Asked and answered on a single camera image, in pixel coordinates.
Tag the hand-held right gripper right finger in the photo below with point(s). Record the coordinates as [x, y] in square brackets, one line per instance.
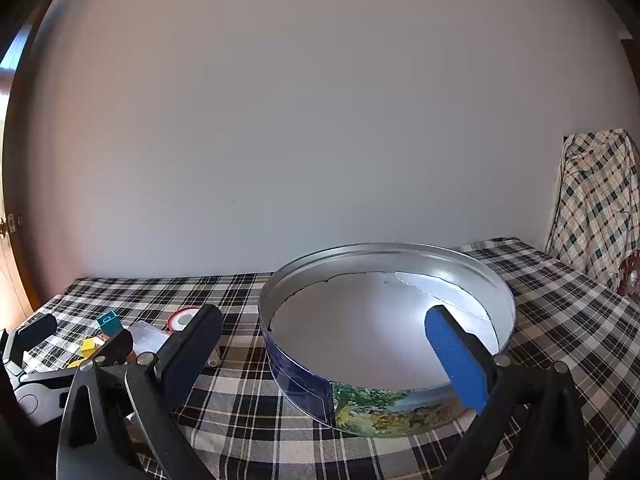
[457, 360]

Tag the clear plastic box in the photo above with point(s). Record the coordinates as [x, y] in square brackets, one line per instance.
[147, 337]

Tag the yellow cube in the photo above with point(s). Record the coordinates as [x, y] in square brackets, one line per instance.
[89, 347]

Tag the brown wooden door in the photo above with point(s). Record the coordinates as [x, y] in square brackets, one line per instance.
[10, 280]

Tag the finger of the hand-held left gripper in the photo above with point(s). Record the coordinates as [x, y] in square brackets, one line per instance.
[117, 347]
[35, 332]

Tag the draped plaid cloth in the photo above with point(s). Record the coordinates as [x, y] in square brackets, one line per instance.
[595, 200]

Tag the round blue cookie tin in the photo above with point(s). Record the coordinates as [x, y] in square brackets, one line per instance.
[380, 340]

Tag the yellow toy piece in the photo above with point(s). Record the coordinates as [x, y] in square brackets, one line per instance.
[75, 362]

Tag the black white plaid tablecloth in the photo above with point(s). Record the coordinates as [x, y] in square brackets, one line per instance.
[550, 320]

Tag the red tape roll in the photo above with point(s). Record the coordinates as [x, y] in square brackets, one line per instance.
[172, 327]

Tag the teal toy block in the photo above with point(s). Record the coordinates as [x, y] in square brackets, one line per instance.
[111, 327]

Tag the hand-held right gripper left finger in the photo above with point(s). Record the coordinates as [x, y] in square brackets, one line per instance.
[192, 345]

